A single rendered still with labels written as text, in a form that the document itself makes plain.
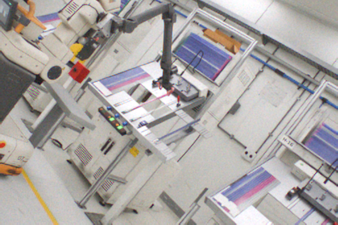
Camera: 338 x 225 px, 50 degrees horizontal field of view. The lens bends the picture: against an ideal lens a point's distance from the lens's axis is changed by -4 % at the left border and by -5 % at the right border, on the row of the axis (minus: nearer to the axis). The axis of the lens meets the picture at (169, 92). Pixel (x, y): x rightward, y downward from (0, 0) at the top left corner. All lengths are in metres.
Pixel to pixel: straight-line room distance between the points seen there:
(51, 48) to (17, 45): 0.45
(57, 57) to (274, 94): 2.91
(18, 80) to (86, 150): 1.44
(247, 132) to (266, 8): 1.74
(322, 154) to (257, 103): 2.02
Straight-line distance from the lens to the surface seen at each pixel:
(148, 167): 2.75
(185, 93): 3.05
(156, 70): 3.41
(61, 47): 2.37
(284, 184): 2.66
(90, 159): 3.34
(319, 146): 2.75
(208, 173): 4.56
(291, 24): 5.00
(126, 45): 4.31
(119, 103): 3.00
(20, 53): 2.04
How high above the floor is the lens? 1.06
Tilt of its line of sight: level
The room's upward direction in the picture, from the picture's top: 39 degrees clockwise
